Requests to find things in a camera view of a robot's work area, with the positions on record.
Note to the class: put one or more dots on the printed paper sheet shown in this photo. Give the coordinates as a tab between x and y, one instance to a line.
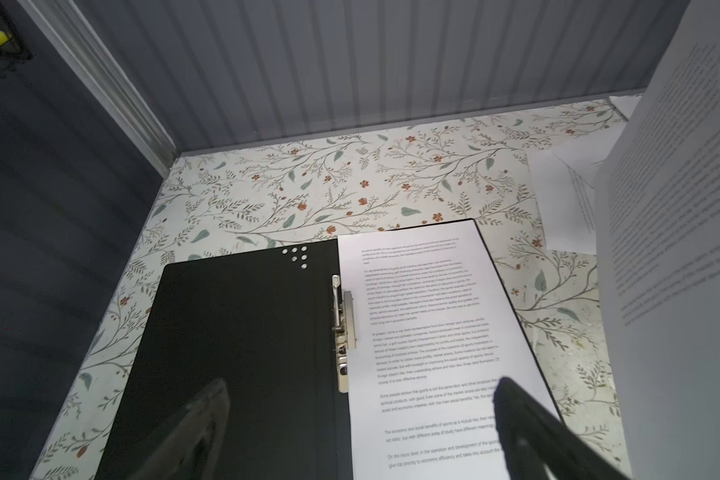
435	332
563	179
626	104

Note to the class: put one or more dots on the floral table mat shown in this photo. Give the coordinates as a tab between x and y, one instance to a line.
213	204

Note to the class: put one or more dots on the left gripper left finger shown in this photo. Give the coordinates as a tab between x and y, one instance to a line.
187	445

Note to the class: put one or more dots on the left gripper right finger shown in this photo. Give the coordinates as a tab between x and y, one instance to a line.
538	446

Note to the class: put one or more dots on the black clip folder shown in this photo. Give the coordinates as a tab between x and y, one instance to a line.
276	326

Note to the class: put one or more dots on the printed paper sheet underneath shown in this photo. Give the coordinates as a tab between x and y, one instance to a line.
658	258

